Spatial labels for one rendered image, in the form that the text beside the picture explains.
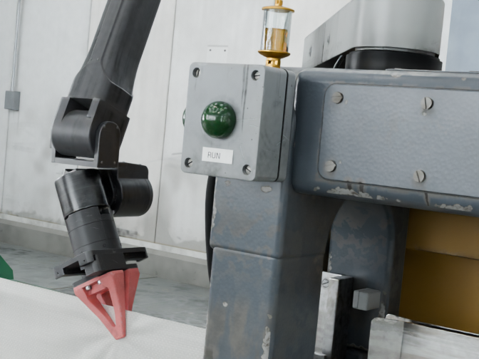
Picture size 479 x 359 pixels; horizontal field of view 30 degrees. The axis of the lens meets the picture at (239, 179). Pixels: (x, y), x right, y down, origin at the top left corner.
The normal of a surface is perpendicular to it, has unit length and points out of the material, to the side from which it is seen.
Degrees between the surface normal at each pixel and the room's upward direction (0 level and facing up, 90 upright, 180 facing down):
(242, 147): 90
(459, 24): 90
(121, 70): 80
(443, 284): 90
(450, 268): 90
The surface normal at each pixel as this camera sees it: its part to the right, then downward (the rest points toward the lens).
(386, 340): -0.36, 0.02
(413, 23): 0.20, 0.07
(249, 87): -0.58, -0.01
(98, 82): -0.52, -0.36
